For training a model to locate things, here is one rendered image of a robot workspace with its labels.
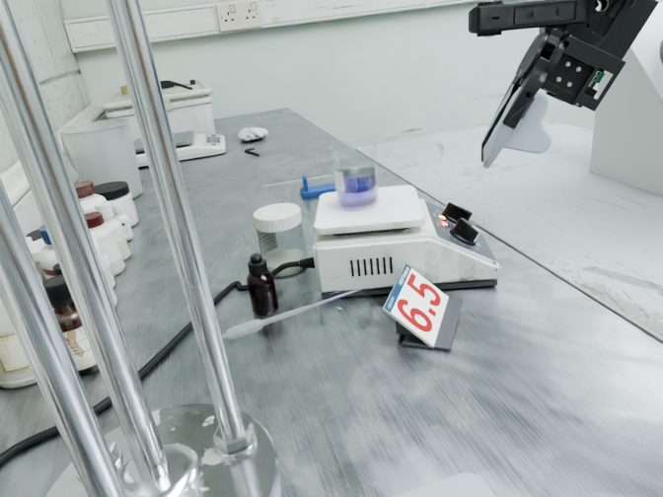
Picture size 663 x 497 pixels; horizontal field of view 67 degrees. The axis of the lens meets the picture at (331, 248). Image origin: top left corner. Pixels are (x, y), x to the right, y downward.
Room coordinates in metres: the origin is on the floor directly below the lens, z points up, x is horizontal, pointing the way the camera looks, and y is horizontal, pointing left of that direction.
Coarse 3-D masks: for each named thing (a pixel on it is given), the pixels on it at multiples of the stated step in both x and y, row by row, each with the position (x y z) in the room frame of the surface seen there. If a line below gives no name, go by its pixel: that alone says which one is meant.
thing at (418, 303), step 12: (408, 276) 0.46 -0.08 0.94; (420, 276) 0.47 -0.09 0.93; (408, 288) 0.44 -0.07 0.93; (420, 288) 0.45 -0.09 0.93; (432, 288) 0.46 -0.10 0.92; (408, 300) 0.42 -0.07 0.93; (420, 300) 0.43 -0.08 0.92; (432, 300) 0.44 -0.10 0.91; (396, 312) 0.40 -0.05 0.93; (408, 312) 0.41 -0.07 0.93; (420, 312) 0.42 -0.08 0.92; (432, 312) 0.42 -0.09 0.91; (420, 324) 0.40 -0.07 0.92; (432, 324) 0.41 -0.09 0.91
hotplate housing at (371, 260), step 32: (320, 256) 0.49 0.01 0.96; (352, 256) 0.49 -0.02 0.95; (384, 256) 0.48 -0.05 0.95; (416, 256) 0.48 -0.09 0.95; (448, 256) 0.48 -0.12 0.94; (480, 256) 0.48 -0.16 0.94; (320, 288) 0.50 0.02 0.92; (352, 288) 0.49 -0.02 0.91; (384, 288) 0.49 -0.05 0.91; (448, 288) 0.48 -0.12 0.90
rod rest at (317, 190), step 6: (306, 180) 0.87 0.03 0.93; (306, 186) 0.87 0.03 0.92; (312, 186) 0.89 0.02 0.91; (318, 186) 0.89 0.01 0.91; (324, 186) 0.89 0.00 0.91; (330, 186) 0.88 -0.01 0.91; (306, 192) 0.86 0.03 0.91; (312, 192) 0.87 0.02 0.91; (318, 192) 0.87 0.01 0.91; (324, 192) 0.87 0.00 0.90
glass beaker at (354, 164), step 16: (336, 144) 0.54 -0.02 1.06; (352, 144) 0.58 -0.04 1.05; (368, 144) 0.57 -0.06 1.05; (336, 160) 0.54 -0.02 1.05; (352, 160) 0.53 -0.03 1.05; (368, 160) 0.54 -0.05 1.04; (336, 176) 0.54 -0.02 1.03; (352, 176) 0.53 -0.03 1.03; (368, 176) 0.53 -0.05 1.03; (336, 192) 0.55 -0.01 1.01; (352, 192) 0.53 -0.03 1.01; (368, 192) 0.53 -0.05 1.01; (352, 208) 0.53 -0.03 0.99
